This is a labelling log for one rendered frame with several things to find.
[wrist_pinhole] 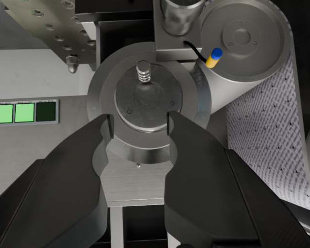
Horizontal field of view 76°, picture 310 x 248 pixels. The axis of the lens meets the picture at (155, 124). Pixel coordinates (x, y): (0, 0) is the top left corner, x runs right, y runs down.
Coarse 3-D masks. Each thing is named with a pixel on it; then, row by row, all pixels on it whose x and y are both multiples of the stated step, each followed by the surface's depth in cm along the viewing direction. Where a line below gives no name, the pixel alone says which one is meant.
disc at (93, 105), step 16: (128, 48) 24; (144, 48) 24; (112, 64) 24; (192, 64) 24; (96, 80) 24; (96, 96) 23; (208, 96) 23; (96, 112) 23; (208, 112) 23; (112, 144) 23; (144, 160) 22; (160, 160) 22
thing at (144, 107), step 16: (128, 80) 22; (160, 80) 22; (176, 80) 22; (128, 96) 21; (144, 96) 21; (160, 96) 22; (176, 96) 21; (128, 112) 21; (144, 112) 21; (160, 112) 21; (144, 128) 21; (160, 128) 22
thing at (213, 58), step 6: (186, 42) 20; (192, 48) 20; (216, 48) 16; (198, 54) 19; (210, 54) 17; (216, 54) 16; (204, 60) 19; (210, 60) 17; (216, 60) 17; (210, 66) 18
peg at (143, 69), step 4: (144, 60) 19; (140, 64) 19; (144, 64) 19; (148, 64) 19; (136, 68) 19; (140, 68) 19; (144, 68) 19; (148, 68) 19; (140, 72) 19; (144, 72) 19; (148, 72) 19; (140, 76) 20; (144, 76) 20; (148, 76) 20; (140, 80) 21; (144, 80) 21; (148, 80) 21
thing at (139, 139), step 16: (128, 64) 24; (160, 64) 24; (176, 64) 24; (112, 80) 23; (192, 80) 23; (112, 96) 23; (192, 96) 23; (112, 112) 23; (192, 112) 23; (128, 128) 23; (128, 144) 22; (144, 144) 22; (160, 144) 22
